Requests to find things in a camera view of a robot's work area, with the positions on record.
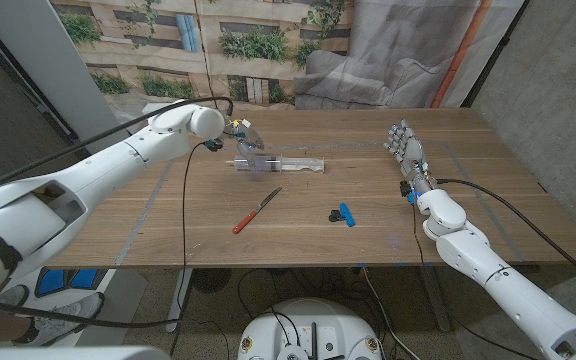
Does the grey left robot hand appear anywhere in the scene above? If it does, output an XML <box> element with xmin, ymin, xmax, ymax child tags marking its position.
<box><xmin>222</xmin><ymin>118</ymin><xmax>265</xmax><ymax>169</ymax></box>

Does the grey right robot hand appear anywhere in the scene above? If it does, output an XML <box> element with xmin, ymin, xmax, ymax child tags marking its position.
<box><xmin>383</xmin><ymin>118</ymin><xmax>438</xmax><ymax>197</ymax></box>

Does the large clear plastic syringe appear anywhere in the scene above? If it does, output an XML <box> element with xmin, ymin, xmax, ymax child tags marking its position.
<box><xmin>225</xmin><ymin>154</ymin><xmax>326</xmax><ymax>175</ymax></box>

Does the blue and black binder clip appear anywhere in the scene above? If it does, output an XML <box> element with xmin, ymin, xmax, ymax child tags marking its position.
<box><xmin>328</xmin><ymin>202</ymin><xmax>357</xmax><ymax>228</ymax></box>

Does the printed fabric backdrop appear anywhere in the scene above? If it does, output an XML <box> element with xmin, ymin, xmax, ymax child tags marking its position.
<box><xmin>50</xmin><ymin>0</ymin><xmax>527</xmax><ymax>134</ymax></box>

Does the black backdrop stand pole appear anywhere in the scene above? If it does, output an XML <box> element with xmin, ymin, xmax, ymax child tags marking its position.
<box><xmin>461</xmin><ymin>0</ymin><xmax>532</xmax><ymax>109</ymax></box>

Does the black round floor object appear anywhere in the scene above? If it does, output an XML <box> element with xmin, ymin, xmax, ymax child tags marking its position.
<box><xmin>191</xmin><ymin>268</ymin><xmax>233</xmax><ymax>294</ymax></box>

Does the grey table leg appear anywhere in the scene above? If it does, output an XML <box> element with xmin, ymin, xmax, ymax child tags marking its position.
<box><xmin>165</xmin><ymin>268</ymin><xmax>194</xmax><ymax>335</ymax></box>
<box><xmin>420</xmin><ymin>265</ymin><xmax>452</xmax><ymax>334</ymax></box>

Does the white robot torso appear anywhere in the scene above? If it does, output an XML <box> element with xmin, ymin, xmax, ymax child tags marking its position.
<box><xmin>236</xmin><ymin>297</ymin><xmax>384</xmax><ymax>360</ymax></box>

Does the white column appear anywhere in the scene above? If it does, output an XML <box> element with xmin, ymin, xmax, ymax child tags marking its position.
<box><xmin>0</xmin><ymin>0</ymin><xmax>132</xmax><ymax>158</ymax></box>

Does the grey sneaker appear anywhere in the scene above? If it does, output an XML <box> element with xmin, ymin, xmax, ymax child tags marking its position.
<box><xmin>12</xmin><ymin>292</ymin><xmax>105</xmax><ymax>347</ymax></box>

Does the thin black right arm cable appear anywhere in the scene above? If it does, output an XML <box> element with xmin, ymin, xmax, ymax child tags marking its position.
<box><xmin>410</xmin><ymin>202</ymin><xmax>539</xmax><ymax>360</ymax></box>

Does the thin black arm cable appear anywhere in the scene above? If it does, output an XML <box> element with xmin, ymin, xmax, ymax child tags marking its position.
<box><xmin>410</xmin><ymin>202</ymin><xmax>539</xmax><ymax>360</ymax></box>
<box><xmin>169</xmin><ymin>141</ymin><xmax>207</xmax><ymax>357</ymax></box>

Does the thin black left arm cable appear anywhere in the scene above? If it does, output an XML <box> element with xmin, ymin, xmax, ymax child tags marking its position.
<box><xmin>169</xmin><ymin>141</ymin><xmax>207</xmax><ymax>357</ymax></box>

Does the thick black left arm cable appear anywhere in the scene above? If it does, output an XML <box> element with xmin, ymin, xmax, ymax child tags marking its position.
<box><xmin>0</xmin><ymin>96</ymin><xmax>235</xmax><ymax>331</ymax></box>

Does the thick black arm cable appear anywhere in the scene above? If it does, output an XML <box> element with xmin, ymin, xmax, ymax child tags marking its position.
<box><xmin>436</xmin><ymin>178</ymin><xmax>576</xmax><ymax>294</ymax></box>
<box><xmin>0</xmin><ymin>96</ymin><xmax>235</xmax><ymax>331</ymax></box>

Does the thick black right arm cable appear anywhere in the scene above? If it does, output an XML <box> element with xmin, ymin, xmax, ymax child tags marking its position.
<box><xmin>436</xmin><ymin>178</ymin><xmax>576</xmax><ymax>294</ymax></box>

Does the grey floor cable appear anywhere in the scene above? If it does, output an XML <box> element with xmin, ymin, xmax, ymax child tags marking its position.
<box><xmin>361</xmin><ymin>267</ymin><xmax>409</xmax><ymax>360</ymax></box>

